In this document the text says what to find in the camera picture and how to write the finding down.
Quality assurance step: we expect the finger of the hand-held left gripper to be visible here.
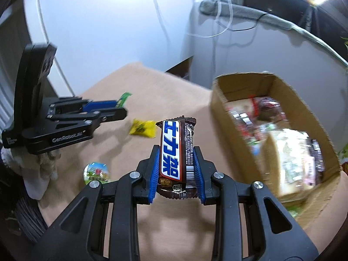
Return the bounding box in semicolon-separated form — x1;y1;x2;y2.
49;97;119;114
47;107;128;129

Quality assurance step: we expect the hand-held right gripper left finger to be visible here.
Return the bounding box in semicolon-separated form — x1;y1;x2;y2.
30;145;161;261

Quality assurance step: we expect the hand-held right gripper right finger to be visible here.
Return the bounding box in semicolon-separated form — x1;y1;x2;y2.
193;146;319;261

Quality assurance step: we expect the green candy packet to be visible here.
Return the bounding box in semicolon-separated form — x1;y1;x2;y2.
116;92;133;107

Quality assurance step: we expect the brown chocolate bar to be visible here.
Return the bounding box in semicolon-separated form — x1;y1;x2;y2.
156;115;198;201

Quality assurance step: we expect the cardboard box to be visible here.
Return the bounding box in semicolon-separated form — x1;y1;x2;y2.
211;71;343;231

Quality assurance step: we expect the black candy packet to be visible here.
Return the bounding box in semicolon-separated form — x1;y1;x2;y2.
310;139;326;172

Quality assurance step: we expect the person's left hand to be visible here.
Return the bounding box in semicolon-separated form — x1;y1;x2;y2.
1;147;59;201

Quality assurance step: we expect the yellow candy packet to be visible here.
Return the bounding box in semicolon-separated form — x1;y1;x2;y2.
129;119;158;139

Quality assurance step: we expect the green jelly cup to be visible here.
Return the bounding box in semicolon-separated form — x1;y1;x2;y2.
83;162;112;186

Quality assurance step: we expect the pile of snack packets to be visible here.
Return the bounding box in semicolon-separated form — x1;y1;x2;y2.
225;95;286;148

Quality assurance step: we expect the clear plastic snack bag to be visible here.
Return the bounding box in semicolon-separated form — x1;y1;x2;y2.
268;129;314;197

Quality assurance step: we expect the dark ribbed object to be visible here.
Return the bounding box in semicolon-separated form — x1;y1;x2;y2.
13;195;49;244

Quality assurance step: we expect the grey windowsill cloth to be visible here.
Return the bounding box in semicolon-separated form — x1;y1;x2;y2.
199;0;348;69

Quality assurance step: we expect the white cable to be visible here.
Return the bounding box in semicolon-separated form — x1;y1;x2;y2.
151;0;235;39

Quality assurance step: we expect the black cable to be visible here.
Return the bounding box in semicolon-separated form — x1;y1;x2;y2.
228;12;269;46

